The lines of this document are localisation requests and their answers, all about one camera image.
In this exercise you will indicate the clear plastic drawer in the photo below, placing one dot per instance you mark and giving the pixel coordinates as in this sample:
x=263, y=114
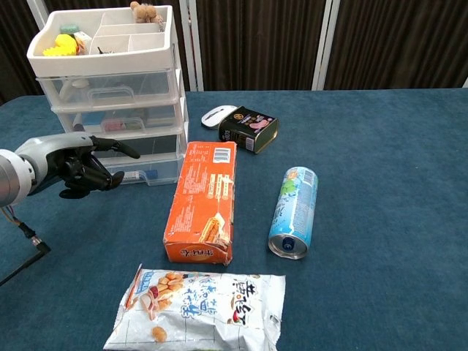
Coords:
x=164, y=170

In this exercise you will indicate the white computer mouse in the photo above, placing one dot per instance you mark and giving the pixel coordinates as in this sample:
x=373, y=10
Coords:
x=215, y=116

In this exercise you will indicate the small white tube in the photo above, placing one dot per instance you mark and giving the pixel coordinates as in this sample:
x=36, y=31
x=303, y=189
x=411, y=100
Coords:
x=131, y=175

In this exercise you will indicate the small dark metal clips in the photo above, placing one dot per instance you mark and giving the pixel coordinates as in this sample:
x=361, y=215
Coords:
x=103, y=51

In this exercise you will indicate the clear drawer with dark contents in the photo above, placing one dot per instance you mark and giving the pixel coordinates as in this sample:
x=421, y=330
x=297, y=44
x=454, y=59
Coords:
x=157, y=144

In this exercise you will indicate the blue felt table mat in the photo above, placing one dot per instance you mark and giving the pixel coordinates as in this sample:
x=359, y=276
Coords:
x=365, y=201

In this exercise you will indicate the black rectangular tin can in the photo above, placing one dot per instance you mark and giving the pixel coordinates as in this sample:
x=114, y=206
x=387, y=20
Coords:
x=248, y=131

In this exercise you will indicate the light blue drink can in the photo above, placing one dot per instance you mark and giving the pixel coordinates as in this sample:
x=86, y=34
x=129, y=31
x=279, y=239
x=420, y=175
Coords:
x=294, y=212

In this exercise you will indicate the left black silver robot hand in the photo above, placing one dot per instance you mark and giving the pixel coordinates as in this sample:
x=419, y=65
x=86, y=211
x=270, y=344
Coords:
x=69, y=161

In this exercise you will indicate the pink object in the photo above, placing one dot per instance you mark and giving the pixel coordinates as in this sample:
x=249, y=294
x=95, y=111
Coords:
x=114, y=126

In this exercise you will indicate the orange cardboard snack box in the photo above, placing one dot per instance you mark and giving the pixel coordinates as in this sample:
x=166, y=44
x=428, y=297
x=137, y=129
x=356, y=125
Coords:
x=201, y=197

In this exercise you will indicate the small green capped bottle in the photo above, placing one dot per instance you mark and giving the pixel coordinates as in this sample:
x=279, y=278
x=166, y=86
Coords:
x=69, y=29

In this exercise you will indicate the white plastic bottle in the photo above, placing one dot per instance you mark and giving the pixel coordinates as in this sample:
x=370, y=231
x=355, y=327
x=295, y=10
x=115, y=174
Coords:
x=75, y=89

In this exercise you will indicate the clear drawer with white bottle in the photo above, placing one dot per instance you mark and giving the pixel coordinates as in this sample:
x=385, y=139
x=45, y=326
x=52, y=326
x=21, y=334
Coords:
x=146, y=86

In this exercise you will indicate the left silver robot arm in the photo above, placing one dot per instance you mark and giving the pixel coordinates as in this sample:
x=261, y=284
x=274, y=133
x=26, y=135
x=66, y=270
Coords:
x=11, y=179

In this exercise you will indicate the clear drawer with pink item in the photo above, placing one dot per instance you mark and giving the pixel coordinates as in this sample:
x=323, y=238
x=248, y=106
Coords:
x=153, y=117

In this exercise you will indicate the small white orange package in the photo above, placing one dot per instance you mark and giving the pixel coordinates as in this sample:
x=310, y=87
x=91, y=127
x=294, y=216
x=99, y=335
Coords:
x=83, y=41

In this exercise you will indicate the white drawer organizer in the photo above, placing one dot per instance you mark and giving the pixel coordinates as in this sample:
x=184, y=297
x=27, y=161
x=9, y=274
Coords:
x=102, y=64

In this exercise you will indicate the white snack bag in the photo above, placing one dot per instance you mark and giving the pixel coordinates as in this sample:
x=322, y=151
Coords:
x=204, y=314

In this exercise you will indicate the yellow round toy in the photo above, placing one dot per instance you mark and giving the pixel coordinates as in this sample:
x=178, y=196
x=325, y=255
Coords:
x=67, y=43
x=51, y=52

